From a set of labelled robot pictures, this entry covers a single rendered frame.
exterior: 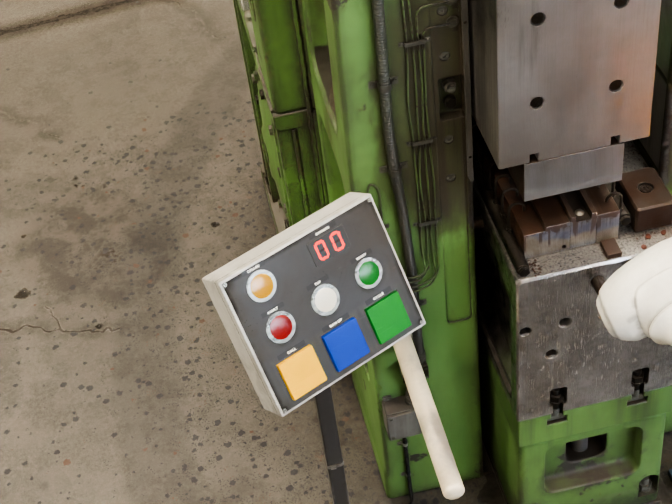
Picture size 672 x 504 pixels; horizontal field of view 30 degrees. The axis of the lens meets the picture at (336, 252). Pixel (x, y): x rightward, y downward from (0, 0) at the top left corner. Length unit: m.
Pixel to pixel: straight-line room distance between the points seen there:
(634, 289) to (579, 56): 0.59
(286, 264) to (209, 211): 1.94
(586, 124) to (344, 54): 0.47
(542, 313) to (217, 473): 1.19
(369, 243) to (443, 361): 0.69
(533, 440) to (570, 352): 0.29
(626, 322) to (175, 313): 2.22
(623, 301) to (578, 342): 0.88
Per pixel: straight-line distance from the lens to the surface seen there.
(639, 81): 2.38
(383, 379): 2.94
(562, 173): 2.45
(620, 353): 2.79
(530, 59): 2.26
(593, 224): 2.57
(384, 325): 2.34
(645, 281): 1.84
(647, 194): 2.63
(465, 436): 3.18
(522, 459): 3.00
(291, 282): 2.24
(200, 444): 3.51
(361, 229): 2.30
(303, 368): 2.27
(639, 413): 2.99
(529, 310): 2.59
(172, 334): 3.80
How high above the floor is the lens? 2.72
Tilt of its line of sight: 44 degrees down
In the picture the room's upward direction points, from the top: 8 degrees counter-clockwise
